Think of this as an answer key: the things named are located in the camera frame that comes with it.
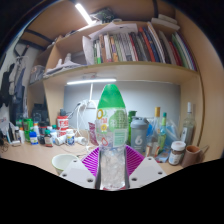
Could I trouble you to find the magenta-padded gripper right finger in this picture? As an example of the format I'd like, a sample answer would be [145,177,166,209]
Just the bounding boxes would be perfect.
[124,145,168,190]

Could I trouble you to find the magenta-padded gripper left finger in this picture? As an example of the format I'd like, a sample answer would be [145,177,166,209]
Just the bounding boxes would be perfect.
[59,146,102,190]

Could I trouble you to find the clear bottle with green top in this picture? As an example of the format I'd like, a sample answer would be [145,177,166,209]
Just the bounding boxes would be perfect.
[95,83,130,192]

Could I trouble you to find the brown jar with white lid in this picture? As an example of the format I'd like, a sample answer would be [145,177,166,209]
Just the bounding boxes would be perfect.
[168,140,187,166]

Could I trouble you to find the small white pill bottle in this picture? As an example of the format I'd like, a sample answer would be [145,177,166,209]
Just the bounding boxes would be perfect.
[65,129,76,147]

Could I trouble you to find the grey shaker bottle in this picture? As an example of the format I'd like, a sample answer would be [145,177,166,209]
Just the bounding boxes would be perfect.
[129,116,150,150]

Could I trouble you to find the clear bottle with green cap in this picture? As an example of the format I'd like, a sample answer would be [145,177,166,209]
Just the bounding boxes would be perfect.
[157,112,168,154]

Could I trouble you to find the pink packet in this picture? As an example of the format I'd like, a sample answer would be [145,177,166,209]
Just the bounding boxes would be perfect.
[87,121,100,146]

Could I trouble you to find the dark bottle with red label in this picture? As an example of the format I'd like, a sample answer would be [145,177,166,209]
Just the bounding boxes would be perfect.
[44,129,54,148]

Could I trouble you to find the brown mug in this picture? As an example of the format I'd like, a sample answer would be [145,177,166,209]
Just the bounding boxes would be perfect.
[180,144,204,168]

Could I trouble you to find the red and white canister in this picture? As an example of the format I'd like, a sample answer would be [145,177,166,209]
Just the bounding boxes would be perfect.
[56,109,70,138]

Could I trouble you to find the white bottle with blue label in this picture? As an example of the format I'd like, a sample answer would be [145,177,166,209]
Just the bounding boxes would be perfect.
[29,130,39,146]

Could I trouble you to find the tall clear glass bottle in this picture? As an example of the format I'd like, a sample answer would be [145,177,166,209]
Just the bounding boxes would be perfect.
[180,101,197,146]

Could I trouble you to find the dark green bottle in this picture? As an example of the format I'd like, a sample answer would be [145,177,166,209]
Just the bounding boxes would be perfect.
[127,110,138,146]

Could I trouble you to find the green container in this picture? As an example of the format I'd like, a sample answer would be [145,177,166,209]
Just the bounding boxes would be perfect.
[22,118,34,143]

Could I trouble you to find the white power strip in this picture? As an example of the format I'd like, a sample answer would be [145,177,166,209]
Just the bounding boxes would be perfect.
[81,99,98,110]

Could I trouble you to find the under-shelf light strip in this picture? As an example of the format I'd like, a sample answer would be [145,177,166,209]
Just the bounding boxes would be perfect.
[66,78,118,86]

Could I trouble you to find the wooden shelf unit with books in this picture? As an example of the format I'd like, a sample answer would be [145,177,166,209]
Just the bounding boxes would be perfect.
[28,13,201,88]

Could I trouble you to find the ceiling tube light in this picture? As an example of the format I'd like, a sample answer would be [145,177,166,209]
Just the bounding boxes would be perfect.
[74,3,94,26]

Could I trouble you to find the white mug with green handle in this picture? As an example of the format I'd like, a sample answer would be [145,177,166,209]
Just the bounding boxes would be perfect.
[51,153,79,176]

